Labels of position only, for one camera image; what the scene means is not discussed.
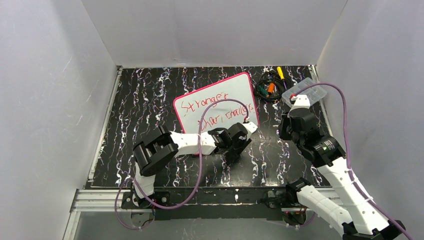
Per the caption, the pink framed whiteboard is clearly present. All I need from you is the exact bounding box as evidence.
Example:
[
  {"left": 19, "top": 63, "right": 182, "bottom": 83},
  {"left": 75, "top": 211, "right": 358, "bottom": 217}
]
[{"left": 173, "top": 72, "right": 259, "bottom": 135}]

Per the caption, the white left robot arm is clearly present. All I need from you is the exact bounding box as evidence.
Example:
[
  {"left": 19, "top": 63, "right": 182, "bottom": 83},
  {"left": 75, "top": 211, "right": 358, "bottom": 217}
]
[{"left": 133, "top": 121, "right": 258, "bottom": 199}]

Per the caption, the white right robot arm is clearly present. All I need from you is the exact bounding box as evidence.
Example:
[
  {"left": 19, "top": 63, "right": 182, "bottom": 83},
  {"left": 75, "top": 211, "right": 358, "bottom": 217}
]
[{"left": 278, "top": 108, "right": 406, "bottom": 240}]

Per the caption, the clear plastic organizer box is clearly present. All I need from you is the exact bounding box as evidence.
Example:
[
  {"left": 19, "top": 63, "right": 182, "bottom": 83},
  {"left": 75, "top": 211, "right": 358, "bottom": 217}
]
[{"left": 281, "top": 77, "right": 327, "bottom": 107}]

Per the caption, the orange connector plug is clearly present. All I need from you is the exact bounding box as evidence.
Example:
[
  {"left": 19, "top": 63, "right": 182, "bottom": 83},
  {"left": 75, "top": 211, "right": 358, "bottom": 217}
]
[{"left": 266, "top": 83, "right": 275, "bottom": 96}]

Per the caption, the green connector plug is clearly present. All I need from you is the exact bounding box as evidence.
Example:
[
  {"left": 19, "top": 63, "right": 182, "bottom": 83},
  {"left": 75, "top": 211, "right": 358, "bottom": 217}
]
[{"left": 257, "top": 86, "right": 268, "bottom": 95}]

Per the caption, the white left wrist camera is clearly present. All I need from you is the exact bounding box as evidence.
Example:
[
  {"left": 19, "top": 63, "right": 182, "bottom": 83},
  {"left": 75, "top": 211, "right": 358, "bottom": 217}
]
[{"left": 242, "top": 121, "right": 258, "bottom": 134}]

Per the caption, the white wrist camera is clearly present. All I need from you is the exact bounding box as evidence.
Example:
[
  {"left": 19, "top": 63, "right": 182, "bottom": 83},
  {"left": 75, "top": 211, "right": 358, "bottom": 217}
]
[
  {"left": 289, "top": 94, "right": 311, "bottom": 114},
  {"left": 242, "top": 121, "right": 258, "bottom": 134}
]

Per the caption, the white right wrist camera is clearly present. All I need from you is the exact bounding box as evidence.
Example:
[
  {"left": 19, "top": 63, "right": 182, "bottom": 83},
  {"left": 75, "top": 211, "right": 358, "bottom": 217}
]
[{"left": 289, "top": 94, "right": 311, "bottom": 114}]

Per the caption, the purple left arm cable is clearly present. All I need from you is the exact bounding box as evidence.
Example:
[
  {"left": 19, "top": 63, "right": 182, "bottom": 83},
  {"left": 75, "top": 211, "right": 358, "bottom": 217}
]
[{"left": 114, "top": 98, "right": 250, "bottom": 231}]

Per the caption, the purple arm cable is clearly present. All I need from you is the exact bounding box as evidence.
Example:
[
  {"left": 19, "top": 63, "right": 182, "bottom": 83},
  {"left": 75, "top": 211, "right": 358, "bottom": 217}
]
[
  {"left": 291, "top": 82, "right": 415, "bottom": 240},
  {"left": 114, "top": 98, "right": 250, "bottom": 231}
]

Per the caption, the black coiled cable bundle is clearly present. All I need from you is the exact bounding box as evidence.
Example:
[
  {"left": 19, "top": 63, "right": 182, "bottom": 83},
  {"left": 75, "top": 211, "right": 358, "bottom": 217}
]
[{"left": 253, "top": 70, "right": 294, "bottom": 103}]

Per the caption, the yellow handled tool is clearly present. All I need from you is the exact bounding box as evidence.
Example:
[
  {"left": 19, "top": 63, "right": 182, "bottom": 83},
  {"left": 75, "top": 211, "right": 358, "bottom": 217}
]
[{"left": 277, "top": 66, "right": 285, "bottom": 81}]

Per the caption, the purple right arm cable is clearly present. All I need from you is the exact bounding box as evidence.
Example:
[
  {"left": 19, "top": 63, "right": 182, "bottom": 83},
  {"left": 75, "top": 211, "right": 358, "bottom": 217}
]
[{"left": 291, "top": 82, "right": 415, "bottom": 240}]

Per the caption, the aluminium front rail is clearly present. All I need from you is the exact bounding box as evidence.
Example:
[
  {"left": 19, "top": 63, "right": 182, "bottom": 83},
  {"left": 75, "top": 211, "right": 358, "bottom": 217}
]
[{"left": 69, "top": 188, "right": 345, "bottom": 213}]

